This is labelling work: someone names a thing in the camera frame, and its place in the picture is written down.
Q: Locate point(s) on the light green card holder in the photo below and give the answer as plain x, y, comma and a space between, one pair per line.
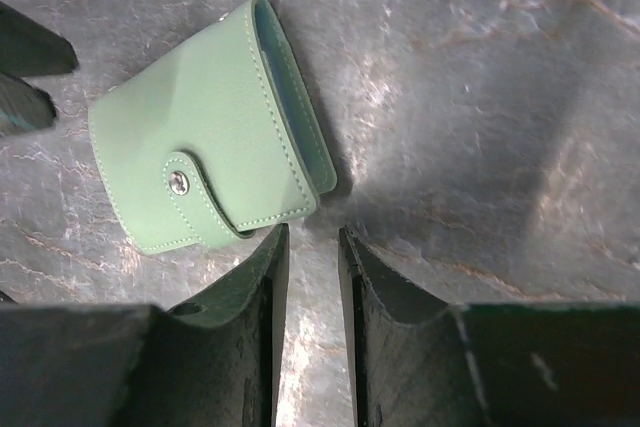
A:
216, 139

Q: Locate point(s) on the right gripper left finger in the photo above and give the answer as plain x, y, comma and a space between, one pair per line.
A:
212, 360

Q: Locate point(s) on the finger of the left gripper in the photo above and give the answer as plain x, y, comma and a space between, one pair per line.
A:
24, 108
28, 49

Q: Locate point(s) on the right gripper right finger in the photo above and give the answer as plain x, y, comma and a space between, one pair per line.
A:
417, 360

